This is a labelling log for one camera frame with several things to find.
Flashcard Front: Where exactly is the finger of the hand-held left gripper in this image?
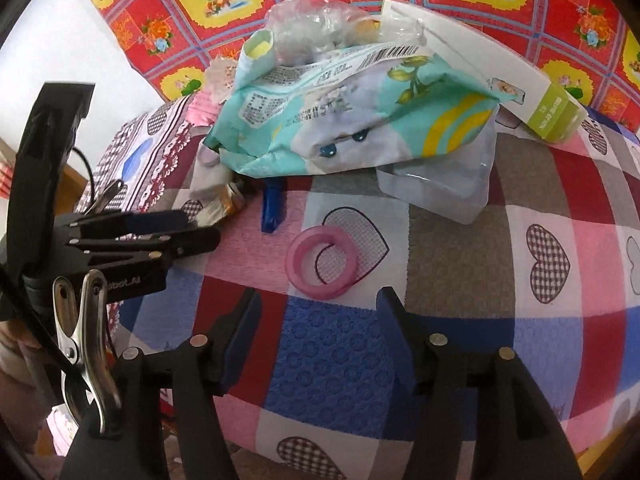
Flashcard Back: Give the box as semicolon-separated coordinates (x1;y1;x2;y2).
71;226;222;273
69;209;191;237

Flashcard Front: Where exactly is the red floral wall cloth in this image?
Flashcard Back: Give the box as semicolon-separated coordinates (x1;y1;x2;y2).
67;0;640;136

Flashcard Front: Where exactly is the clear plastic container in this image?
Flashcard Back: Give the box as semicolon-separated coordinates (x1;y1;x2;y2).
375;120;496;226

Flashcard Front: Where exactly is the pink tape ring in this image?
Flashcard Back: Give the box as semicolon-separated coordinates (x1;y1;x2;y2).
285;226;358;300

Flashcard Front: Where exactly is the cream floral curtain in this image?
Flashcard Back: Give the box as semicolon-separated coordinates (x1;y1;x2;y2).
0;135;18;198

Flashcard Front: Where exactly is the pink cloth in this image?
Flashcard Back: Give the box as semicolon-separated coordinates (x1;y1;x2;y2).
187;57;241;126

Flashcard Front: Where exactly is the white cardboard box green end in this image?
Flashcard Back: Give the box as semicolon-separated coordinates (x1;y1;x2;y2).
380;0;588;143

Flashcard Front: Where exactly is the black cable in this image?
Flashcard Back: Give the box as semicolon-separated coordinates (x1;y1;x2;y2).
0;265;76;376
70;147;96;196

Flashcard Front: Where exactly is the clear plastic bag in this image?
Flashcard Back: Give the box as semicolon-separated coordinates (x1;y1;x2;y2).
262;0;426;68

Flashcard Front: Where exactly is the metal spring clip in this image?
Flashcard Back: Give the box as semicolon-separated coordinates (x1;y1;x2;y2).
90;180;126;216
52;270;123;433

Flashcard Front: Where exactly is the teal wipes packet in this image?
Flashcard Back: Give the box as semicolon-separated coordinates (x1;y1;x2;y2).
205;42;501;178

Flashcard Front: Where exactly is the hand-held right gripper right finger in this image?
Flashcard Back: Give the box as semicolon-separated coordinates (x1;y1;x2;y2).
375;286;583;480

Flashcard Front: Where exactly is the heart patchwork tablecloth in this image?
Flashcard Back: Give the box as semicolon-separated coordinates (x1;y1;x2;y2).
75;95;640;480

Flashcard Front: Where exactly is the white orange wrapper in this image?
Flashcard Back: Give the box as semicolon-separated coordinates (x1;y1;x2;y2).
190;160;251;226

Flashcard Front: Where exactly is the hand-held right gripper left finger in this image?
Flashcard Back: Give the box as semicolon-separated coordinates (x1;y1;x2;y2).
62;287;263;480

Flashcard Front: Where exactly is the person's left forearm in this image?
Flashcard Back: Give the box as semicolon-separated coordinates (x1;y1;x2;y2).
0;320;66;461

